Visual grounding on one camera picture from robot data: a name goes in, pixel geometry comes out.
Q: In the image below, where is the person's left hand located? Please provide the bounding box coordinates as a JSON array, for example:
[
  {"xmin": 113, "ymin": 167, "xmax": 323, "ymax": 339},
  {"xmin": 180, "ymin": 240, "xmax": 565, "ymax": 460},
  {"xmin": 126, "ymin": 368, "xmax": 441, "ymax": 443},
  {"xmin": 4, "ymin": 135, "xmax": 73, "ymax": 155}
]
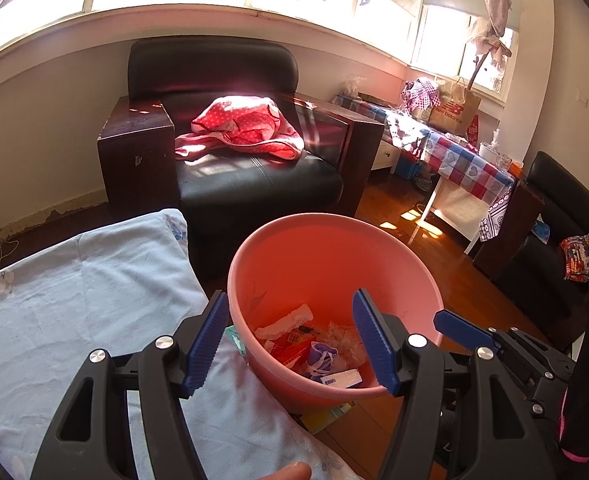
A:
[{"xmin": 259, "ymin": 462, "xmax": 312, "ymax": 480}]

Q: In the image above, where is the small white blue box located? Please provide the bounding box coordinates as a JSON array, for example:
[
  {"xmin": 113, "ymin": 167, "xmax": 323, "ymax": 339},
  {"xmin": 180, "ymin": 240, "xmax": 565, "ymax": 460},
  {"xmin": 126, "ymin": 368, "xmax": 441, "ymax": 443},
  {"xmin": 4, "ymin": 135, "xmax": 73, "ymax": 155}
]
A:
[{"xmin": 321, "ymin": 368, "xmax": 363, "ymax": 389}]

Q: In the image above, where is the crumpled white tissue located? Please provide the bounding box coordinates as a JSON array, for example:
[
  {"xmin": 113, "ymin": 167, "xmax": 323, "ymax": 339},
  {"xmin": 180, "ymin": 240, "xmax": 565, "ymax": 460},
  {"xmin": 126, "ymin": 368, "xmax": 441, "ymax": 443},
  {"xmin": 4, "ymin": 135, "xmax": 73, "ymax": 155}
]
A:
[{"xmin": 322, "ymin": 323, "xmax": 367, "ymax": 367}]

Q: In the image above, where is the light blue bed sheet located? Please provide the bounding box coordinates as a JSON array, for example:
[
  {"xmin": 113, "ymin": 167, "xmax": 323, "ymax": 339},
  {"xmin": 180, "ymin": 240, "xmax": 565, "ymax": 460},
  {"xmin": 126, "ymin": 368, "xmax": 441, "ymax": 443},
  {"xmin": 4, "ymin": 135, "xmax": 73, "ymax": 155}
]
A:
[{"xmin": 0, "ymin": 209, "xmax": 353, "ymax": 479}]

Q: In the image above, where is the white side table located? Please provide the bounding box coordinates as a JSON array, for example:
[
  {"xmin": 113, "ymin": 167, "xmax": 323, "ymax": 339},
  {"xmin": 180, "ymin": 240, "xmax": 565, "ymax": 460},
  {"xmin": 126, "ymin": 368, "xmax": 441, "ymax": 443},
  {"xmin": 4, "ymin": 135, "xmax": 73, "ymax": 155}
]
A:
[{"xmin": 409, "ymin": 177, "xmax": 490, "ymax": 256}]

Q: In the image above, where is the white foam piece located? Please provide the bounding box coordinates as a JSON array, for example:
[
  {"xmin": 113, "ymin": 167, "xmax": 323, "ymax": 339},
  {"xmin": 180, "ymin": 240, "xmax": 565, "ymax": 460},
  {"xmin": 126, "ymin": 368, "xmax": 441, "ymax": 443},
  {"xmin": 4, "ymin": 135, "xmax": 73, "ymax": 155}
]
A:
[{"xmin": 254, "ymin": 304, "xmax": 314, "ymax": 340}]

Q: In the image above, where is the colourful snack bag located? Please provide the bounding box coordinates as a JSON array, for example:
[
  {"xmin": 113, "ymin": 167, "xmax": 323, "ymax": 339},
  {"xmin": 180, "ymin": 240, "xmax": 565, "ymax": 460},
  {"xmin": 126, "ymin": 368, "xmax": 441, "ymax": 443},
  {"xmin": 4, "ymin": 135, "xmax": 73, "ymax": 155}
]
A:
[{"xmin": 559, "ymin": 234, "xmax": 589, "ymax": 283}]

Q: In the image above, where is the pink plastic bucket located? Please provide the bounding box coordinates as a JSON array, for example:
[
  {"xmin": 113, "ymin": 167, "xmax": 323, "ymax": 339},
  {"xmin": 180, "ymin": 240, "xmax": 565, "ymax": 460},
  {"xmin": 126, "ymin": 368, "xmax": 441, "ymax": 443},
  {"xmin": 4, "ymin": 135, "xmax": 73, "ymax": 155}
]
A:
[{"xmin": 227, "ymin": 214, "xmax": 443, "ymax": 414}]

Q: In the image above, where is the checkered tablecloth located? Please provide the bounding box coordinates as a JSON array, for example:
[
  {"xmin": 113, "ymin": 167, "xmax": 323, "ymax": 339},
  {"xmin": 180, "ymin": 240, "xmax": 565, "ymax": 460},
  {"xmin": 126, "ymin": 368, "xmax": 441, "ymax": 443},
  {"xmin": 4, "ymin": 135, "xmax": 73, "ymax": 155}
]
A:
[{"xmin": 331, "ymin": 94, "xmax": 516, "ymax": 242}]

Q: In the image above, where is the blue storage box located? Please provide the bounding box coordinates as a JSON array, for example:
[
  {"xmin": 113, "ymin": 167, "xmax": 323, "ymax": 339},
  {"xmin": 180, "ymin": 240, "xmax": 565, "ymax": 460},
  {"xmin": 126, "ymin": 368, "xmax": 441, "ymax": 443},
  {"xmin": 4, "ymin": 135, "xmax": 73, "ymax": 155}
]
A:
[{"xmin": 393, "ymin": 152, "xmax": 421, "ymax": 180}]

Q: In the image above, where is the white drawer cabinet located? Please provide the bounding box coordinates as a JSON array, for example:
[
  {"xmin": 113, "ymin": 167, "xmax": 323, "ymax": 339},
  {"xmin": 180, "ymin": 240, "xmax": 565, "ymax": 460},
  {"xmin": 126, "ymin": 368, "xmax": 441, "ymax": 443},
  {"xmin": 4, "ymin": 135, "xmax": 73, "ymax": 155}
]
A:
[{"xmin": 372, "ymin": 140, "xmax": 401, "ymax": 172}]

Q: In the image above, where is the brown paper shopping bag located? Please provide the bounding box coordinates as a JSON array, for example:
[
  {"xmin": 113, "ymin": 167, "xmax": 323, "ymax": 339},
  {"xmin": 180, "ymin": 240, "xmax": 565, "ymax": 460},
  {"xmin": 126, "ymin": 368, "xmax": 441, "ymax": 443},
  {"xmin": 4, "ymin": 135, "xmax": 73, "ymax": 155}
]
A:
[{"xmin": 427, "ymin": 78, "xmax": 481, "ymax": 136}]

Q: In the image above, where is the purple checkered cloth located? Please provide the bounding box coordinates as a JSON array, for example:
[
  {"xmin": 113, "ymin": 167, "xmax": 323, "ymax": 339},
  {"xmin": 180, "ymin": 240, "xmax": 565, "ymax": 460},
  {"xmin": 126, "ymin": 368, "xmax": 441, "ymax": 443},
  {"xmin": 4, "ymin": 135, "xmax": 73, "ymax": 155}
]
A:
[{"xmin": 401, "ymin": 77, "xmax": 441, "ymax": 113}]

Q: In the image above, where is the black leather armchair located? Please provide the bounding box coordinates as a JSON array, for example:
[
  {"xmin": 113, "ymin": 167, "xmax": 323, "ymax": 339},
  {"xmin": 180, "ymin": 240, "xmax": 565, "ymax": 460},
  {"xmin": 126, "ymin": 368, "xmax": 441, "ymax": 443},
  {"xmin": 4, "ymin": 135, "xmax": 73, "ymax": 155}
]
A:
[{"xmin": 97, "ymin": 36, "xmax": 383, "ymax": 276}]

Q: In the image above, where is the red polka dot cloth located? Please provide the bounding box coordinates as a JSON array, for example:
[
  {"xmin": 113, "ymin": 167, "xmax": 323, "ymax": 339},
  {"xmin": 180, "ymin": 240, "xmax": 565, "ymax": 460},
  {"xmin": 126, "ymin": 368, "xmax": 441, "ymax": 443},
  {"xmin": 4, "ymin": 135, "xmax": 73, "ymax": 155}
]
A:
[{"xmin": 174, "ymin": 96, "xmax": 304, "ymax": 160}]

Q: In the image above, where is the pink artificial flower plant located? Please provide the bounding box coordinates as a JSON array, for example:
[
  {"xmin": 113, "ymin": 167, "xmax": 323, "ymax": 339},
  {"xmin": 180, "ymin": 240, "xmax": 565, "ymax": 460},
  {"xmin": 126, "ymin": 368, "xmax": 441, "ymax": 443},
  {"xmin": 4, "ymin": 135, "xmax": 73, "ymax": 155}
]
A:
[{"xmin": 467, "ymin": 0, "xmax": 513, "ymax": 90}]

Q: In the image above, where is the purple cloth with strings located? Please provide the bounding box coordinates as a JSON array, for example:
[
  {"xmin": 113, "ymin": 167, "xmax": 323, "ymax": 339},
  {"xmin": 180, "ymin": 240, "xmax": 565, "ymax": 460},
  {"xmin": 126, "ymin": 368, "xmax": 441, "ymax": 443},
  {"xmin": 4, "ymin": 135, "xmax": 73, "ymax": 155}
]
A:
[{"xmin": 302, "ymin": 341, "xmax": 348, "ymax": 380}]

